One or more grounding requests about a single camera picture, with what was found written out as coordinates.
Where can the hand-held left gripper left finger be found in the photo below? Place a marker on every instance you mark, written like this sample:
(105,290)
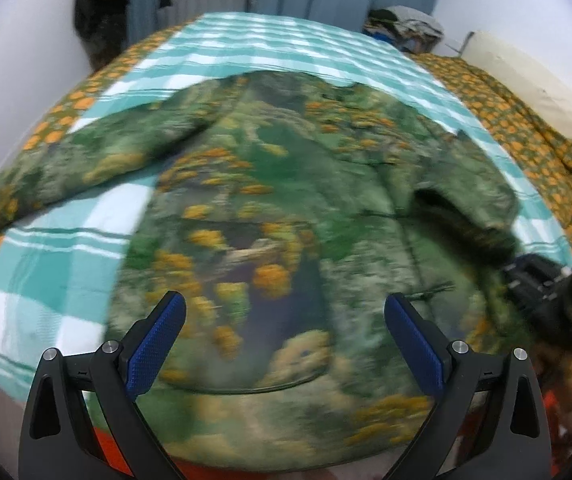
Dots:
(158,342)

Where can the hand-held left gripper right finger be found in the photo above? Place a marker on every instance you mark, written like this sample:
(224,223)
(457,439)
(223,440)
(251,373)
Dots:
(416,342)

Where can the green floral printed shirt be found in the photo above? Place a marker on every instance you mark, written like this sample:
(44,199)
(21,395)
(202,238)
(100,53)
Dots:
(286,200)

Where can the pile of clothes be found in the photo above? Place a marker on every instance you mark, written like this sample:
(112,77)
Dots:
(408,25)

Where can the dark hanging clothes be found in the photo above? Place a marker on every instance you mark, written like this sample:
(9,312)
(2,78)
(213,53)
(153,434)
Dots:
(98,15)

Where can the person's orange clothing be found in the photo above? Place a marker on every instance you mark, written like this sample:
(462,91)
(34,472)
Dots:
(556,425)

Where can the teal checked blanket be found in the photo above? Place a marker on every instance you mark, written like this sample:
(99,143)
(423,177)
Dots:
(55,270)

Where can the orange floral bedsheet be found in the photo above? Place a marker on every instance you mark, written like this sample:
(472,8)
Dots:
(516,125)

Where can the cream pillow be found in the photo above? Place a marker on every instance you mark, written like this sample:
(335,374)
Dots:
(531,75)

